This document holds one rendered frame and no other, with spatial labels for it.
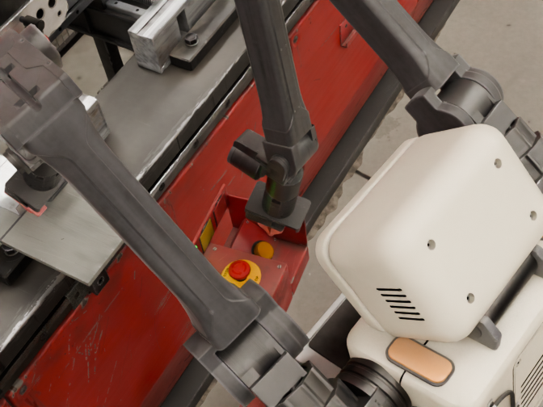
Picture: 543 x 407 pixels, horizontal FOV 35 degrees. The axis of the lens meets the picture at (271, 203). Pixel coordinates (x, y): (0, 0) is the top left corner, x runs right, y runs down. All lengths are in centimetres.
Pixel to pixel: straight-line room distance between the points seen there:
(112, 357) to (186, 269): 95
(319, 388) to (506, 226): 26
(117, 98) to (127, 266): 34
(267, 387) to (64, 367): 79
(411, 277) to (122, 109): 99
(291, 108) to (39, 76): 60
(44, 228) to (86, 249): 9
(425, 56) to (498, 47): 196
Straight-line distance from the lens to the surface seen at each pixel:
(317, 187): 257
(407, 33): 110
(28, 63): 78
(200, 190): 180
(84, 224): 139
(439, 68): 111
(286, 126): 129
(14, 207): 145
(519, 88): 292
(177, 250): 83
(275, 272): 153
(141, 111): 170
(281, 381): 91
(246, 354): 91
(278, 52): 124
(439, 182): 87
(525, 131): 112
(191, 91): 171
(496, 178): 91
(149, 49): 173
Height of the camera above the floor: 207
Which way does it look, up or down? 53 degrees down
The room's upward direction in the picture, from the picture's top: 10 degrees counter-clockwise
